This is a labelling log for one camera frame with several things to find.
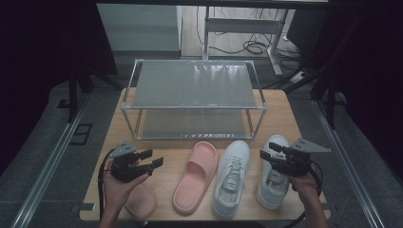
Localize black floor cables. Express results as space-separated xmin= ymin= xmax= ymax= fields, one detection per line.
xmin=195 ymin=6 xmax=302 ymax=62

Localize hand-held gripper black cable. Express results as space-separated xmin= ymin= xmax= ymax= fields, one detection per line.
xmin=282 ymin=165 xmax=325 ymax=228
xmin=97 ymin=148 xmax=116 ymax=222

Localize person's right hand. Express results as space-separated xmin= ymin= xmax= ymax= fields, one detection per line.
xmin=286 ymin=163 xmax=321 ymax=204

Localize right hand-held gripper black cable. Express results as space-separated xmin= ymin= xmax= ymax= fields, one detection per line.
xmin=282 ymin=165 xmax=325 ymax=228

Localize aluminium floor rail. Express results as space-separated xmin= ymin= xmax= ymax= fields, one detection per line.
xmin=311 ymin=98 xmax=387 ymax=228
xmin=9 ymin=94 xmax=92 ymax=228

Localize dark curtain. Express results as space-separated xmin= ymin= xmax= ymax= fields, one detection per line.
xmin=308 ymin=0 xmax=403 ymax=182
xmin=0 ymin=0 xmax=119 ymax=177

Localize person's left hand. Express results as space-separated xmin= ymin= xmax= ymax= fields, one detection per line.
xmin=102 ymin=157 xmax=150 ymax=215

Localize white sneaker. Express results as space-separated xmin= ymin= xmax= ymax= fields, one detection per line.
xmin=256 ymin=134 xmax=291 ymax=211
xmin=211 ymin=140 xmax=252 ymax=220

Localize pink slipper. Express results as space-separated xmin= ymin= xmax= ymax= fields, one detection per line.
xmin=123 ymin=181 xmax=158 ymax=220
xmin=171 ymin=141 xmax=220 ymax=218

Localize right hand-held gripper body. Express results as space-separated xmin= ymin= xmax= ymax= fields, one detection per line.
xmin=271 ymin=137 xmax=333 ymax=178

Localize left hand-held gripper black cable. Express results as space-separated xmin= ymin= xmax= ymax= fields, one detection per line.
xmin=97 ymin=148 xmax=116 ymax=222

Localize white metal desk frame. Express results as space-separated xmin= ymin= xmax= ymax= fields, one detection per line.
xmin=201 ymin=6 xmax=291 ymax=78

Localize white cabinet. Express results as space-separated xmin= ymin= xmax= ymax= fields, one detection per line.
xmin=96 ymin=3 xmax=183 ymax=53

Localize white power strip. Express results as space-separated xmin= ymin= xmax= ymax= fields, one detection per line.
xmin=289 ymin=70 xmax=309 ymax=86

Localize black floor bracket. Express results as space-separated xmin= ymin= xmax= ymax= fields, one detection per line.
xmin=68 ymin=123 xmax=94 ymax=147

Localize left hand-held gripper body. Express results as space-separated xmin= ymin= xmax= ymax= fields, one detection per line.
xmin=108 ymin=140 xmax=150 ymax=184

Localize black metal stand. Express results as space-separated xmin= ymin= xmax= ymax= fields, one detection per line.
xmin=261 ymin=18 xmax=353 ymax=131
xmin=56 ymin=61 xmax=124 ymax=124

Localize grey metal shoe rack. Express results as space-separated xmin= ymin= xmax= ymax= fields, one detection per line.
xmin=120 ymin=58 xmax=269 ymax=142

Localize black box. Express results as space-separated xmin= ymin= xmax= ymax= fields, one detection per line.
xmin=285 ymin=9 xmax=331 ymax=59

